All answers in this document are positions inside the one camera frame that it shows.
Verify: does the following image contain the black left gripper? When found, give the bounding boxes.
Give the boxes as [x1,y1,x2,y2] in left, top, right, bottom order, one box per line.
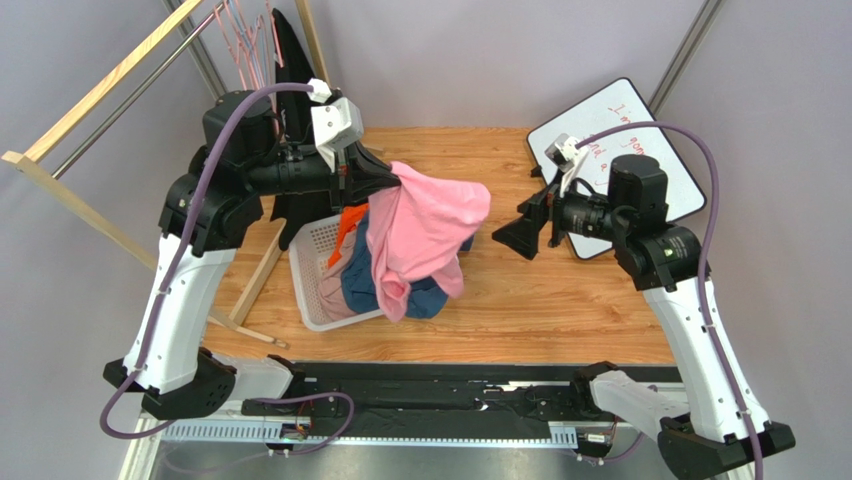
[244,142,405,216]

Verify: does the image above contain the pink t-shirt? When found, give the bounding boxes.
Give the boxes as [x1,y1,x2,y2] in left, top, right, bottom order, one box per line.
[366,161,491,322]

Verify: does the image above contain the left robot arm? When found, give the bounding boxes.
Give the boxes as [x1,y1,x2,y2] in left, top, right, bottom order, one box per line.
[103,87,399,421]

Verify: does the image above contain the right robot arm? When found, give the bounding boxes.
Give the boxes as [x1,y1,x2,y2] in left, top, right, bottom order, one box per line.
[492,155,796,479]

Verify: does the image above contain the black hanging t-shirt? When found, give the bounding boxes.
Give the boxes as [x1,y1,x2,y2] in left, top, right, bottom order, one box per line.
[268,8,334,251]

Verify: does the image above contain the teal blue t-shirt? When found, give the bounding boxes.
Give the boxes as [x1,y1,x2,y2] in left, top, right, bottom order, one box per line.
[341,215,449,319]

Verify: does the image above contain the orange garment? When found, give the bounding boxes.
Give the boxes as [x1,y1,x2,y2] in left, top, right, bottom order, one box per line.
[327,203,369,268]

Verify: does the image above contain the white plastic laundry basket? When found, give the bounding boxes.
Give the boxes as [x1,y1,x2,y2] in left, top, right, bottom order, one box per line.
[288,215,383,332]

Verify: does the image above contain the white board with red writing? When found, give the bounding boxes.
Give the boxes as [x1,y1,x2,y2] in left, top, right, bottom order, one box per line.
[526,77,708,261]

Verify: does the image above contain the wooden clothes rack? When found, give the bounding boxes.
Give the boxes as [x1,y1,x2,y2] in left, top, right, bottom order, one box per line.
[2,1,331,350]

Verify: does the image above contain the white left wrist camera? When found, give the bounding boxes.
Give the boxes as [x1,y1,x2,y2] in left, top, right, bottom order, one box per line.
[307,78,364,173]

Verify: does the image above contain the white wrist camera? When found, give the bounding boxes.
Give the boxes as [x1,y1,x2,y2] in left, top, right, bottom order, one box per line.
[307,78,364,173]
[545,133,589,198]

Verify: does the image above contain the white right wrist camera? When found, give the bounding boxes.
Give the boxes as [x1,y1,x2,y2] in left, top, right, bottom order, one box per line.
[545,133,589,198]

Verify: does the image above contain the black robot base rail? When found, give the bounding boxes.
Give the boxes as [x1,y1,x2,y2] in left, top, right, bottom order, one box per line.
[240,361,684,441]

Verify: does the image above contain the white slotted cable duct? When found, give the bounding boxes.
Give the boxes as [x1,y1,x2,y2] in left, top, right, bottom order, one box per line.
[159,419,579,449]

